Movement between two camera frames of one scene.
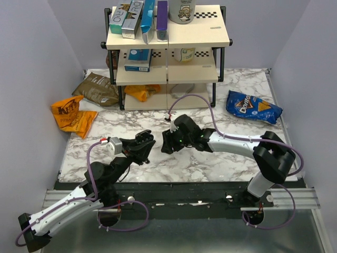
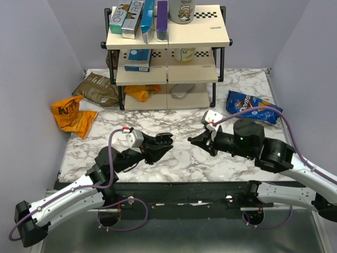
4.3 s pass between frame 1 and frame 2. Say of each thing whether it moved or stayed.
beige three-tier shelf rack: stayed
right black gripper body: moved
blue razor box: stayed
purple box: stayed
